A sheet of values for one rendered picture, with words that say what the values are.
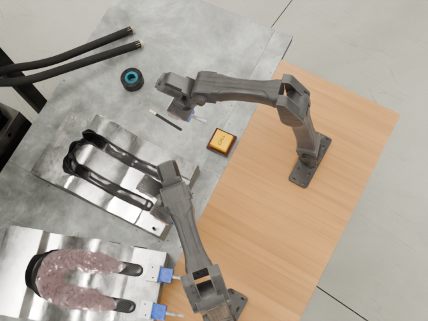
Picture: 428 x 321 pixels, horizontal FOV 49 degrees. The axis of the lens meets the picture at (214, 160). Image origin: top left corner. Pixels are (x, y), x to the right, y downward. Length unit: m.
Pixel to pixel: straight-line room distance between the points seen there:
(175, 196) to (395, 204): 1.55
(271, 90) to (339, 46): 1.61
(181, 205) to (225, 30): 0.88
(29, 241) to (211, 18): 1.03
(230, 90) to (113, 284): 0.69
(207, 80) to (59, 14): 1.91
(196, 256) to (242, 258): 0.47
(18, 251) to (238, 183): 0.72
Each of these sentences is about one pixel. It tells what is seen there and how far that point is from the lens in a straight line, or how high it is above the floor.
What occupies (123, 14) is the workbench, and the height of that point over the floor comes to 0.80.
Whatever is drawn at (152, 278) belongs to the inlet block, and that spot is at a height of 0.88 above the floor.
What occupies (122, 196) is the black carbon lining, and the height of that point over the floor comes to 0.88.
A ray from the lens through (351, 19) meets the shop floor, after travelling 2.91.
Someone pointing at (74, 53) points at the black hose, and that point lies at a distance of 1.81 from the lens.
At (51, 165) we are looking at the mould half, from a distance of 1.66.
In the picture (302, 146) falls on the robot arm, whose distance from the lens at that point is 1.45.
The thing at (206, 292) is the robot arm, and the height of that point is 1.21.
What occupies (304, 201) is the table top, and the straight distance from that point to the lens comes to 1.58.
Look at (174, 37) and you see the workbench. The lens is 1.84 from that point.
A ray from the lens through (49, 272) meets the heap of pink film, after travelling 1.54.
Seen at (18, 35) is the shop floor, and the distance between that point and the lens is 3.08.
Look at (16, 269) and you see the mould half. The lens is 1.57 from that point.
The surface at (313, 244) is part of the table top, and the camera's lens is 1.56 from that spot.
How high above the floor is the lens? 2.32
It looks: 71 degrees down
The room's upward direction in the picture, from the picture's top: 9 degrees counter-clockwise
